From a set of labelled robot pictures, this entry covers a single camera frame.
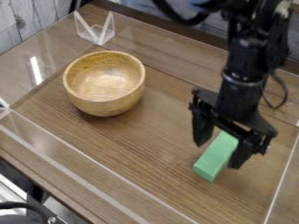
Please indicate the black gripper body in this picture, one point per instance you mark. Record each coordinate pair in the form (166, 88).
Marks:
(232, 108)

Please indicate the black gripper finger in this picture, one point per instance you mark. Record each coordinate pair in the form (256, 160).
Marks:
(201, 128)
(241, 153)

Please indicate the green rectangular block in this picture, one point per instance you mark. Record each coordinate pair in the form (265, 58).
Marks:
(214, 157)

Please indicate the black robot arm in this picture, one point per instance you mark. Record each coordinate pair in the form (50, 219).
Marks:
(257, 50)

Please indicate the wooden bowl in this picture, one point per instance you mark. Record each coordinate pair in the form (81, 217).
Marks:
(104, 82)

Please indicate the clear acrylic corner bracket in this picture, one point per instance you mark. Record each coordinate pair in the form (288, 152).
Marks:
(94, 33)

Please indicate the black stand with cable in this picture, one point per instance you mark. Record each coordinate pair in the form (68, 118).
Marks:
(25, 211)

